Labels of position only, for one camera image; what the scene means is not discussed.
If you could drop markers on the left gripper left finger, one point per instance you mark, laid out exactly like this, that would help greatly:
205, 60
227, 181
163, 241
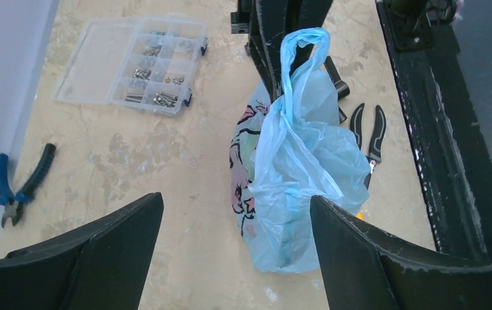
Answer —
99, 265

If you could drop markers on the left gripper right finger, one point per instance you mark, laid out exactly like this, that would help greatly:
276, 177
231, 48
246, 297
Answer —
365, 267

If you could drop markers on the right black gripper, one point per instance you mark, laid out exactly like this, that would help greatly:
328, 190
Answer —
267, 23

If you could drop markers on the light blue plastic bag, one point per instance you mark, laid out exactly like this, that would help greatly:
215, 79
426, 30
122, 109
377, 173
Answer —
285, 151

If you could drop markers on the clear plastic screw box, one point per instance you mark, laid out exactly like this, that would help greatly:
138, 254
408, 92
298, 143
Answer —
144, 63

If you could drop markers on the dark metal crank handle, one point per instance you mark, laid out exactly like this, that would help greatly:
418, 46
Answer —
341, 86

